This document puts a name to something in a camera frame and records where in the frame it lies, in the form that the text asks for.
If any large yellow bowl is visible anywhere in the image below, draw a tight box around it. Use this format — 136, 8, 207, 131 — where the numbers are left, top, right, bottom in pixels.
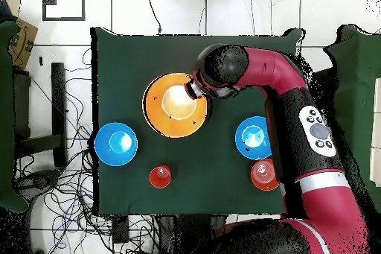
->
142, 72, 208, 139

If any orange cup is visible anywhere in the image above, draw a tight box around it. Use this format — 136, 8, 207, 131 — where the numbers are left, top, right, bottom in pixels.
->
149, 165, 172, 190

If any large blue bowl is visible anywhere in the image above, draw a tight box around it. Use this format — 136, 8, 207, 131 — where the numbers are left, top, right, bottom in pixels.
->
234, 115, 272, 160
94, 121, 138, 168

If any dark green table cloth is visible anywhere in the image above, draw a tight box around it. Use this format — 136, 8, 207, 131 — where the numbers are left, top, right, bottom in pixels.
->
90, 26, 304, 216

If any orange bowl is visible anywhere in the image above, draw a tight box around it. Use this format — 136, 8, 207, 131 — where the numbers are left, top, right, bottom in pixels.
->
250, 158, 281, 191

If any black floor stand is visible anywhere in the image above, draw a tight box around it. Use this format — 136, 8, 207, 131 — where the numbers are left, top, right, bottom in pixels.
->
13, 62, 68, 168

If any black power strip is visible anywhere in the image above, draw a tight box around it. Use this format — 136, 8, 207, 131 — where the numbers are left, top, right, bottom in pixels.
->
112, 216, 130, 244

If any green cloth covered table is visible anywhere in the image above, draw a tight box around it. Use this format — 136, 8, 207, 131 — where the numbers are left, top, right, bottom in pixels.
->
0, 19, 29, 213
324, 24, 381, 207

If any cardboard box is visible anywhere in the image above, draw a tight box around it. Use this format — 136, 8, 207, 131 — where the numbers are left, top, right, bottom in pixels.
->
7, 16, 39, 71

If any black chair base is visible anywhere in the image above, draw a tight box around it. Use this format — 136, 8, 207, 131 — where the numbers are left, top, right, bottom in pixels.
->
13, 168, 62, 200

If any black floor cable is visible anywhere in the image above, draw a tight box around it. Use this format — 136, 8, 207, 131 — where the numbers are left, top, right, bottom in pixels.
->
144, 0, 162, 35

